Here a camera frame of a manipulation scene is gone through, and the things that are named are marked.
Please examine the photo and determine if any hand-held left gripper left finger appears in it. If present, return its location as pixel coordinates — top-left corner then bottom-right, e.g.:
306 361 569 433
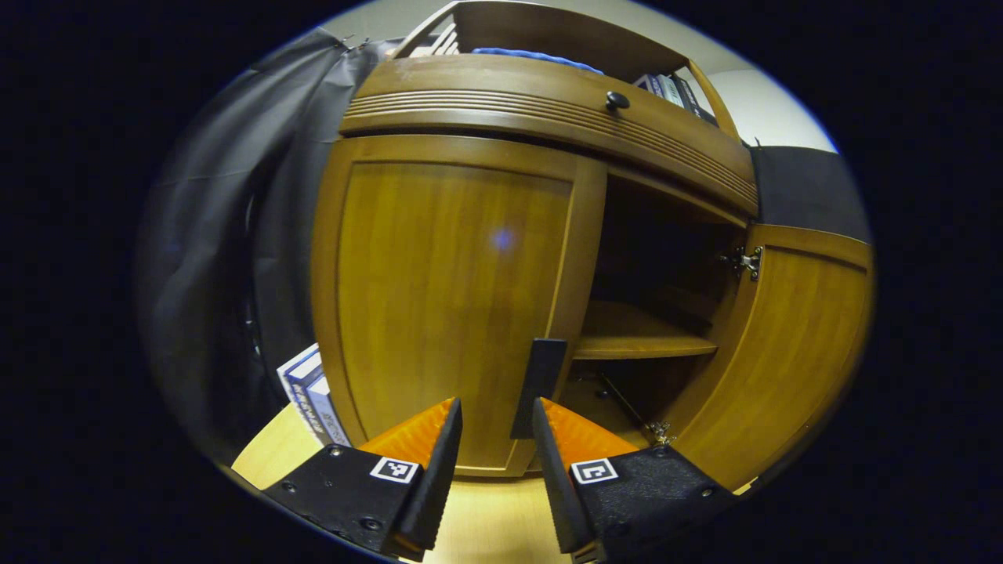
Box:
263 397 464 563

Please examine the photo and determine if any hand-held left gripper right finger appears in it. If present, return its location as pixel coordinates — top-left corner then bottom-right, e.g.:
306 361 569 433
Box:
533 397 737 564

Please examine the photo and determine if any wooden double-door shoe cabinet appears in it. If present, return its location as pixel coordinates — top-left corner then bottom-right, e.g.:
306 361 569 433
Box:
339 0 759 471

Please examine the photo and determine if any wooden shoe cabinet door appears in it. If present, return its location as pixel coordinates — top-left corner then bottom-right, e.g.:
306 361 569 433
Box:
311 135 608 479
662 223 874 493

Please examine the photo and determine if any white spine book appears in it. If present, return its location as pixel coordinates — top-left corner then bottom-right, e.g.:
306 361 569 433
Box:
277 343 330 439

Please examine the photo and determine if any black backdrop cloth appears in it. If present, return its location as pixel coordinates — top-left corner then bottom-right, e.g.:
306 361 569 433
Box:
137 30 393 467
748 145 872 244

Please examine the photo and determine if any wooden drawer with black knob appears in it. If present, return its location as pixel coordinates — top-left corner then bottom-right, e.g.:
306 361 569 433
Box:
339 53 759 219

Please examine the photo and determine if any black book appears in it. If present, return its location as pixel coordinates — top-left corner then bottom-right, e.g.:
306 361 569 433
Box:
672 74 718 126

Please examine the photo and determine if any light grey book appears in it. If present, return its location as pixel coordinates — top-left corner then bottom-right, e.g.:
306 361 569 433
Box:
654 73 690 107

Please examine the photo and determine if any blue folded towel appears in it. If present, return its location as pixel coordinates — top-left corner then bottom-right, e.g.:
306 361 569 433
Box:
470 47 604 77

